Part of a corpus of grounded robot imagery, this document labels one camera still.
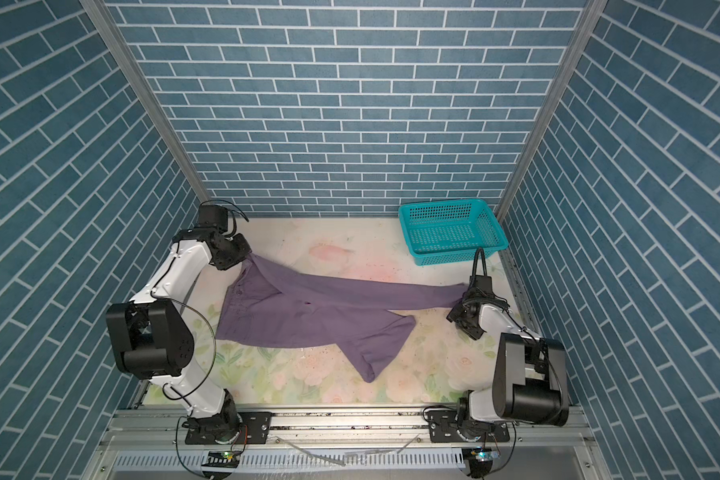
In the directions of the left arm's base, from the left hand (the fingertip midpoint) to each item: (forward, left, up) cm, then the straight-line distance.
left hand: (247, 250), depth 91 cm
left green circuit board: (-50, -1, -19) cm, 54 cm away
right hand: (-16, -65, -13) cm, 68 cm away
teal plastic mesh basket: (+23, -71, -15) cm, 76 cm away
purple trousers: (-10, -5, -12) cm, 17 cm away
